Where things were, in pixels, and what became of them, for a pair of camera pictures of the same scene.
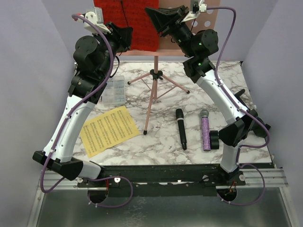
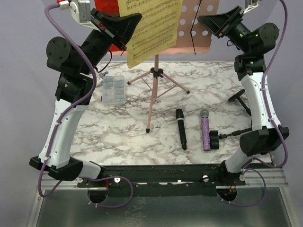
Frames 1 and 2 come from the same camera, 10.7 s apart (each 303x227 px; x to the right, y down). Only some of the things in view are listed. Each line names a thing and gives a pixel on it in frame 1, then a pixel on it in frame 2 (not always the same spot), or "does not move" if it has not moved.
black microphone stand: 214,139 does not move
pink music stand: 169,47 does not move
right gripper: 174,21 -> 230,23
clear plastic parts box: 114,93 does not move
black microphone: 180,114 does not move
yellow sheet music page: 106,130 -> 157,30
